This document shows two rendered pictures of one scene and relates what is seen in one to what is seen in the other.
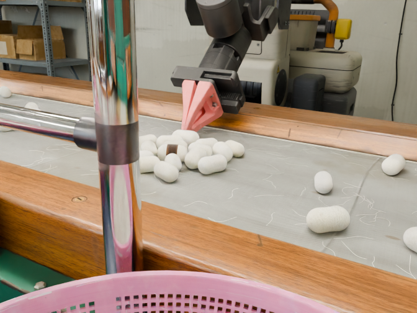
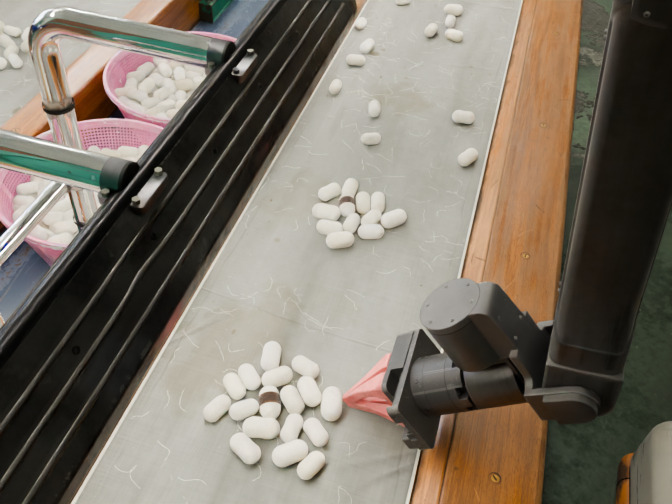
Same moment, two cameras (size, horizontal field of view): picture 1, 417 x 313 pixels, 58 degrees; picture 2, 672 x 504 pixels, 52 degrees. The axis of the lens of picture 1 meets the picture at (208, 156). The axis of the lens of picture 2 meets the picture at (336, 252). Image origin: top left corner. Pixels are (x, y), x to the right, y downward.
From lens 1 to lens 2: 70 cm
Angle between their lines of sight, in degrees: 66
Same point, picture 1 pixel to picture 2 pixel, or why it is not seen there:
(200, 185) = (207, 446)
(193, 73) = (399, 358)
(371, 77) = not seen: outside the picture
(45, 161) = (243, 302)
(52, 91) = (489, 198)
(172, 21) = not seen: outside the picture
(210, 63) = (423, 367)
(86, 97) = (479, 243)
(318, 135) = not seen: outside the picture
